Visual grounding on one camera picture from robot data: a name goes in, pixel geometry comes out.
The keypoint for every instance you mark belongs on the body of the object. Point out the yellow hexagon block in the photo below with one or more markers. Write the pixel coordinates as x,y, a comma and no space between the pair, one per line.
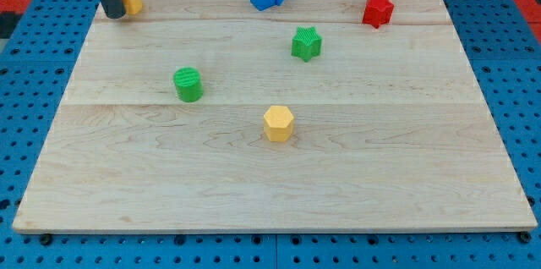
278,123

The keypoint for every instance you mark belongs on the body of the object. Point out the wooden board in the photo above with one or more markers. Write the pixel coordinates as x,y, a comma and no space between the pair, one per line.
391,130

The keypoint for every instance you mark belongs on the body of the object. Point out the green star block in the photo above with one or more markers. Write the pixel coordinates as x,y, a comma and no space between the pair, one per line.
306,44

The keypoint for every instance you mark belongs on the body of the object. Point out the green cylinder block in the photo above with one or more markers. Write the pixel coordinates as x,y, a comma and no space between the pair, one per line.
188,84

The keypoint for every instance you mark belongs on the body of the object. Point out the red star block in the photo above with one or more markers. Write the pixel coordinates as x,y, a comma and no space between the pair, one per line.
377,13

